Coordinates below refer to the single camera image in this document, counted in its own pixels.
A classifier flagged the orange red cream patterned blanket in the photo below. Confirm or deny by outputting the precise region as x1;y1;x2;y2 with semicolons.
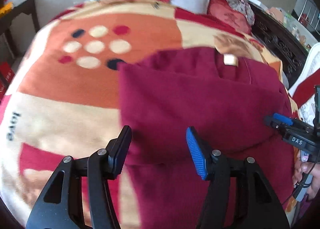
1;0;297;228

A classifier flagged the black camera box with light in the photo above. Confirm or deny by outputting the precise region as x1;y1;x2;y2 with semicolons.
313;85;320;136

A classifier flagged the dark red knit garment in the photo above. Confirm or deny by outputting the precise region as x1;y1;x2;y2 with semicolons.
118;47;294;228

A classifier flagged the dark carved wooden headboard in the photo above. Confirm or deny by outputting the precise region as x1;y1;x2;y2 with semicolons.
249;2;308;86

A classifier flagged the red heart pillow right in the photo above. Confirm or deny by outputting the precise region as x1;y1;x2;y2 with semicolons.
208;0;252;35

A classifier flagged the person's right hand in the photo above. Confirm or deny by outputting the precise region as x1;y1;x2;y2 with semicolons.
292;150;319;202

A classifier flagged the metal railing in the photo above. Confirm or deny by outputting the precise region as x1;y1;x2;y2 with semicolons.
298;0;319;35

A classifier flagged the white and red garment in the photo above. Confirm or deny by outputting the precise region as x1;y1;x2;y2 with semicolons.
289;42;320;126

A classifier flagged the dark wooden side table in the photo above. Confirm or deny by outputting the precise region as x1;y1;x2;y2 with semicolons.
1;0;40;59

